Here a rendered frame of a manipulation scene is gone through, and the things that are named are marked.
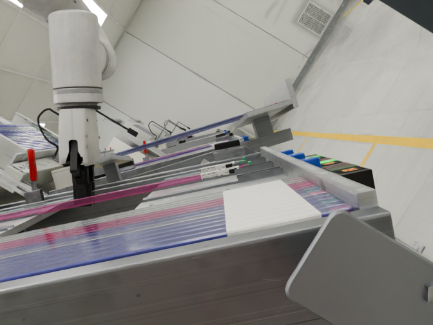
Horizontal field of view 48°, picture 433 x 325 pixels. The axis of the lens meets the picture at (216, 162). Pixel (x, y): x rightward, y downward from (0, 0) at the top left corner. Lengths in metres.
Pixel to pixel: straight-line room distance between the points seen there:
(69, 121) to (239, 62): 7.64
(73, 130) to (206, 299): 0.61
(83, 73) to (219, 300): 0.64
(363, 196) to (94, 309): 0.17
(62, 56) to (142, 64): 7.66
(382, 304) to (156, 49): 8.32
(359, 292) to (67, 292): 0.16
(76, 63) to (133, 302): 0.62
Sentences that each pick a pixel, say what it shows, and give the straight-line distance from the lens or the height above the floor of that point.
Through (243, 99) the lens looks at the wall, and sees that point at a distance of 8.38.
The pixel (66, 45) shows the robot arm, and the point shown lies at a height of 1.11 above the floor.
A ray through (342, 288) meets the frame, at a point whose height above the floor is 0.74.
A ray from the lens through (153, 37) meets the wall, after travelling 8.56.
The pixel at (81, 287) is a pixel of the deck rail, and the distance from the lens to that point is 0.29.
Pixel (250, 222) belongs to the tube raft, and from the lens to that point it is 0.32.
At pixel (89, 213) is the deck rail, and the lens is 0.99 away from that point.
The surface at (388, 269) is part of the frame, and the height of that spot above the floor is 0.72.
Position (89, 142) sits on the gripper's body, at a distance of 0.86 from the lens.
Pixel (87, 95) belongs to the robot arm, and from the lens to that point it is 0.86.
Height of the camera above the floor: 0.83
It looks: 2 degrees down
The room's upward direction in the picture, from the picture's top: 59 degrees counter-clockwise
